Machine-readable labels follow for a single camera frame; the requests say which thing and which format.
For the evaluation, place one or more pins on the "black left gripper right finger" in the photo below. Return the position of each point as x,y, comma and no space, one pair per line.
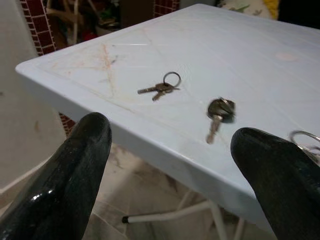
280,187

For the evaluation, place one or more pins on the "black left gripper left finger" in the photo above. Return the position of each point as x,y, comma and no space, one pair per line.
62,175

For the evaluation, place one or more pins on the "white metal table leg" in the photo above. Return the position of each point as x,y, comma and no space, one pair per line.
218,220

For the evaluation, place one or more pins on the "black-headed key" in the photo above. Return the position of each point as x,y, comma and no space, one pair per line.
220,110

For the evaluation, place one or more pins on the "red tiled pillar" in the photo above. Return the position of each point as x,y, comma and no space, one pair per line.
166,7
40,30

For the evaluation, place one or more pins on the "white wooden high chair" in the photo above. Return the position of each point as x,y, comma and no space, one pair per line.
74,22

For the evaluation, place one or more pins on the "white plastic table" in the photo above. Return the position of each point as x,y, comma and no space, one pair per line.
200,50

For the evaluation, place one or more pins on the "yellow pillow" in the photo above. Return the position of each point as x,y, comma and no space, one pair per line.
271,7

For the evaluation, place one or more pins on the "dinosaur print pillow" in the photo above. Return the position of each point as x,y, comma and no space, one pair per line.
240,6

